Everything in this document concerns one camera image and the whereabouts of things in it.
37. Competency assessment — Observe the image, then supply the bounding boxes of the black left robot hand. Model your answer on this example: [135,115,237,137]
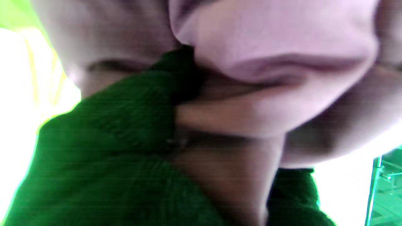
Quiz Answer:
[3,46,336,226]

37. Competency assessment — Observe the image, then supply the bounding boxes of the purple shorts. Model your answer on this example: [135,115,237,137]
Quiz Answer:
[31,0,402,226]

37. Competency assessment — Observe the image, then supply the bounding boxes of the dark mirror panel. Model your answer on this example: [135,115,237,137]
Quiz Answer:
[364,146,402,226]

